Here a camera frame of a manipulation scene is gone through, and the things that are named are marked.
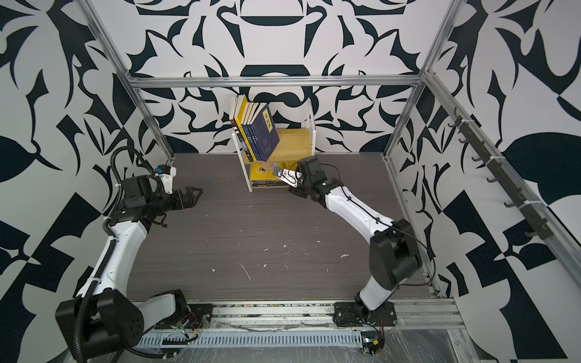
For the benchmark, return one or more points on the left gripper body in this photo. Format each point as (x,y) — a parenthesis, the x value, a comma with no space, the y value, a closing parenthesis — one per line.
(163,201)

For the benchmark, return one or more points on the blue book yellow label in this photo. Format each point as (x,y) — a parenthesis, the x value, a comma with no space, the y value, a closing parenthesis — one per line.
(267,131)
(263,155)
(247,135)

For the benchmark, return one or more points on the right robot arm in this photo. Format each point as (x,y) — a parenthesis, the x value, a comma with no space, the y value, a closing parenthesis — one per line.
(394,250)

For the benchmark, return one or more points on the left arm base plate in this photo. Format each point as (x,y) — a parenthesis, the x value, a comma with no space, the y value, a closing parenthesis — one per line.
(199,315)

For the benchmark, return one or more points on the small yellow cartoon book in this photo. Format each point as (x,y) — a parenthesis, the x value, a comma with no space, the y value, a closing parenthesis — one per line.
(263,176)

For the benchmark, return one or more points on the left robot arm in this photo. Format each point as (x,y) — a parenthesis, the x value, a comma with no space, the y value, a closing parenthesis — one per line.
(101,319)

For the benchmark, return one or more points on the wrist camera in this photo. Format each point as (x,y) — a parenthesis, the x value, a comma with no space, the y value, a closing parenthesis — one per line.
(166,174)
(290,177)

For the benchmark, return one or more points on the small green-lit electronics box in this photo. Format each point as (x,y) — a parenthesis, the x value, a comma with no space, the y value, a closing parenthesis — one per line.
(372,342)

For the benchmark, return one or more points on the wooden white-framed bookshelf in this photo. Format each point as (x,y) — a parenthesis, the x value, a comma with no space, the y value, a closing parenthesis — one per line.
(294,145)

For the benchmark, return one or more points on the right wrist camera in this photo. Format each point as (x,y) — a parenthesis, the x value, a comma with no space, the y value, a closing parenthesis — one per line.
(290,177)

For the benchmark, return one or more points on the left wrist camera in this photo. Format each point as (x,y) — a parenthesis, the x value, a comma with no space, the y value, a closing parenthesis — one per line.
(166,174)

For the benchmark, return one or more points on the wall hook rail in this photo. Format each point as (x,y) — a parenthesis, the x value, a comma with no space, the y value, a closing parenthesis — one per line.
(498,166)

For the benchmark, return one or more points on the large yellow book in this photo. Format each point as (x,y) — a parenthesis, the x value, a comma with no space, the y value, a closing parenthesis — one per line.
(241,129)

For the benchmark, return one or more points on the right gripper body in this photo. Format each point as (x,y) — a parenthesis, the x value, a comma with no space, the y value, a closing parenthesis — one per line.
(305,188)

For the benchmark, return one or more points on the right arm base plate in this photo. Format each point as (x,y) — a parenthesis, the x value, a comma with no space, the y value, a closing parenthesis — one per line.
(355,313)

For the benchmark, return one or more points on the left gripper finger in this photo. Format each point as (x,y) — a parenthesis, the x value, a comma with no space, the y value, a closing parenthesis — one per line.
(192,194)
(186,203)

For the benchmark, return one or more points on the aluminium front rail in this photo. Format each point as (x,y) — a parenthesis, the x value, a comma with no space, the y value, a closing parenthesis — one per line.
(238,324)

